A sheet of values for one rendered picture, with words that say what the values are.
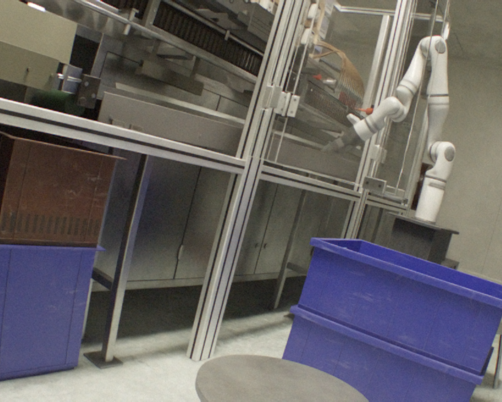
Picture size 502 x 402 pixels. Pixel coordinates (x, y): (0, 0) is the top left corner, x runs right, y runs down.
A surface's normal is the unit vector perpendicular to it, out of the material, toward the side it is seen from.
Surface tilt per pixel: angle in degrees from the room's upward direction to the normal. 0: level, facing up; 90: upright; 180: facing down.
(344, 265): 90
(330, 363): 90
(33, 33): 79
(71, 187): 90
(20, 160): 90
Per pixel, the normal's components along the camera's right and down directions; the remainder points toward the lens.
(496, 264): -0.54, -0.08
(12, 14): 0.84, 0.07
